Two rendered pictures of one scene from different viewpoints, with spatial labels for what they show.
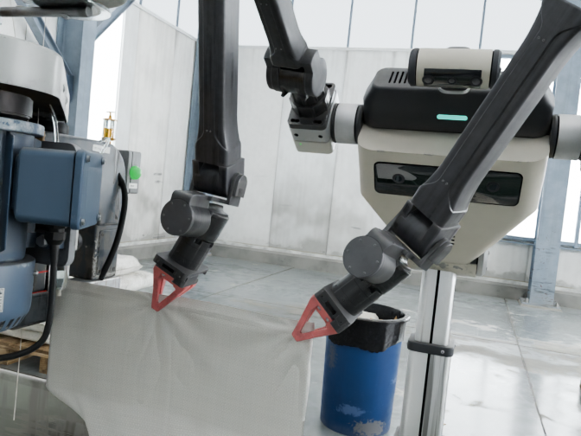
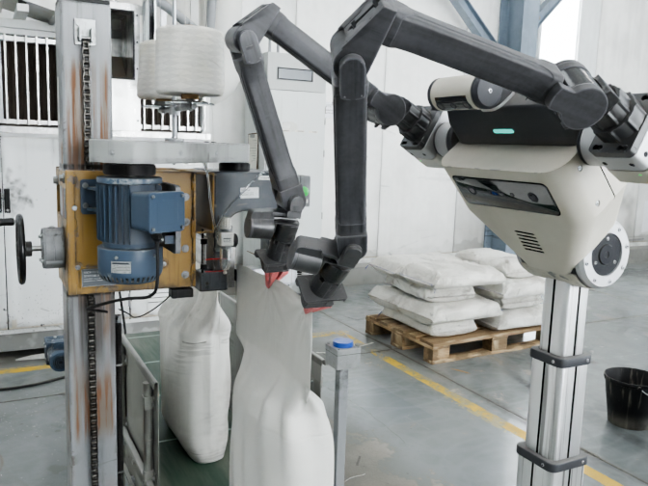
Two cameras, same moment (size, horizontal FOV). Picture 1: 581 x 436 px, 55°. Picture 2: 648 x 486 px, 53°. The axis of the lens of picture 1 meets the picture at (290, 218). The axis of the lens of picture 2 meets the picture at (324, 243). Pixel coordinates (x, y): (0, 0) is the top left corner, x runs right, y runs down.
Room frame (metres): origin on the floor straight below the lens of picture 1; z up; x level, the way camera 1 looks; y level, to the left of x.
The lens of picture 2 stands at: (-0.12, -1.04, 1.42)
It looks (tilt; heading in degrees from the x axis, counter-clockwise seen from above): 9 degrees down; 44
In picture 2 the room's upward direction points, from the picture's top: 2 degrees clockwise
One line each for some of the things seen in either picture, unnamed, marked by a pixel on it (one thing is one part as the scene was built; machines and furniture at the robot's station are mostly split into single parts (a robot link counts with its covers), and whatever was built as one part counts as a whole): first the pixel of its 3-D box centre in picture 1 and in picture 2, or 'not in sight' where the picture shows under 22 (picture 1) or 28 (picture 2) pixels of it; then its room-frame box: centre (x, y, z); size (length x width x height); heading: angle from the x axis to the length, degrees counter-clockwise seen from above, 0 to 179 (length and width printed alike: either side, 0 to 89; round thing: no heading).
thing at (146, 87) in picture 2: not in sight; (163, 70); (0.89, 0.59, 1.61); 0.15 x 0.14 x 0.17; 72
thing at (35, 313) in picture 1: (17, 307); (210, 279); (0.95, 0.45, 1.04); 0.08 x 0.06 x 0.05; 162
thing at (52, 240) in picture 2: not in sight; (51, 247); (0.58, 0.64, 1.14); 0.11 x 0.06 x 0.11; 72
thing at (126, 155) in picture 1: (118, 170); (297, 190); (1.21, 0.37, 1.29); 0.08 x 0.05 x 0.09; 72
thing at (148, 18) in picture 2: not in sight; (148, 41); (1.86, 2.30, 1.95); 0.30 x 0.01 x 0.48; 72
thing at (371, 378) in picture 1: (360, 366); not in sight; (3.14, -0.48, 0.32); 0.51 x 0.48 x 0.65; 162
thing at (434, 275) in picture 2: not in sight; (453, 273); (3.74, 1.46, 0.56); 0.66 x 0.42 x 0.15; 162
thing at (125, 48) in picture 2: not in sight; (112, 70); (1.86, 2.73, 1.82); 0.51 x 0.27 x 0.71; 72
